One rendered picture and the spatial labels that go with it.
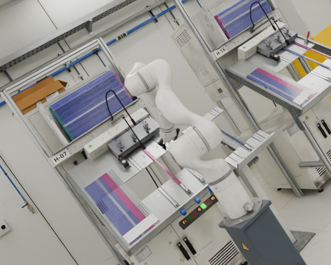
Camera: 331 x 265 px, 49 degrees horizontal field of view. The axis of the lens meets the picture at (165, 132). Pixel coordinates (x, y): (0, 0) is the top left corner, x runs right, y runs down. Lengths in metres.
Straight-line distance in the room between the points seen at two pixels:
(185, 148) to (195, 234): 1.14
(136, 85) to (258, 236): 0.82
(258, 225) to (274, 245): 0.11
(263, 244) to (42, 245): 2.77
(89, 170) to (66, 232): 1.65
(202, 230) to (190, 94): 2.22
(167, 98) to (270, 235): 0.72
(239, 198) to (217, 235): 1.07
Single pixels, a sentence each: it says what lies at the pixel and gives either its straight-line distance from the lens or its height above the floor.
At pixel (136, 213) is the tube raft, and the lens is 2.16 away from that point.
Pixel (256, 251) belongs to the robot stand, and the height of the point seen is 0.57.
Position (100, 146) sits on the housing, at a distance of 2.43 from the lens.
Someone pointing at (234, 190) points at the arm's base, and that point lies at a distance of 1.55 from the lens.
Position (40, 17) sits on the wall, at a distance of 4.30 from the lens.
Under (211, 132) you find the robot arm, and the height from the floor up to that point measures 1.07.
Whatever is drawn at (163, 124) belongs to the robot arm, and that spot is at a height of 1.17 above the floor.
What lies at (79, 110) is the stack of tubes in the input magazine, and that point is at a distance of 2.49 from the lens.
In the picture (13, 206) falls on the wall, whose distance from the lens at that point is 3.96.
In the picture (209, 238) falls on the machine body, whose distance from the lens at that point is 2.58.
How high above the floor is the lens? 1.30
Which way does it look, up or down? 5 degrees down
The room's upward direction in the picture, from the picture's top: 34 degrees counter-clockwise
